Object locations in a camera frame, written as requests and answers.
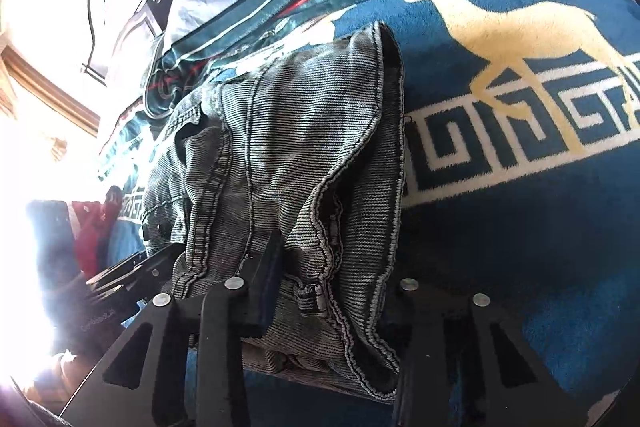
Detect wooden window frame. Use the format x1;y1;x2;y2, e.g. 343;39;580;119
0;47;101;138

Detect red cloth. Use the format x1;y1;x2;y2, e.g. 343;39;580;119
72;187;126;278

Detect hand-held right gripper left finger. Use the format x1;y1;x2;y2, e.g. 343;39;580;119
65;227;286;427

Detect blue deer print blanket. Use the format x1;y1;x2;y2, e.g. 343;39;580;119
95;0;640;427

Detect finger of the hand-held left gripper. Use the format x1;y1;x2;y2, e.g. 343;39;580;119
87;244;182;305

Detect grey denim pants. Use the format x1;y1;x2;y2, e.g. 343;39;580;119
141;21;413;403

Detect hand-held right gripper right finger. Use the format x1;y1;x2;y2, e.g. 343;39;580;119
392;278;588;427

